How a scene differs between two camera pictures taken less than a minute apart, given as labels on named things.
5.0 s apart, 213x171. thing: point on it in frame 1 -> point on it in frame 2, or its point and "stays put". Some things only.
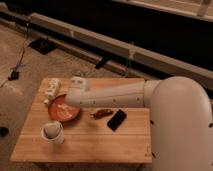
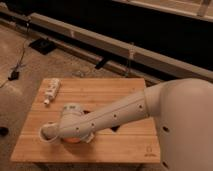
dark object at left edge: [4, 131] stays put
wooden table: [87, 120] stays put
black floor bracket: [100, 64] stays put
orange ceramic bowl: [61, 109] -> [72, 140]
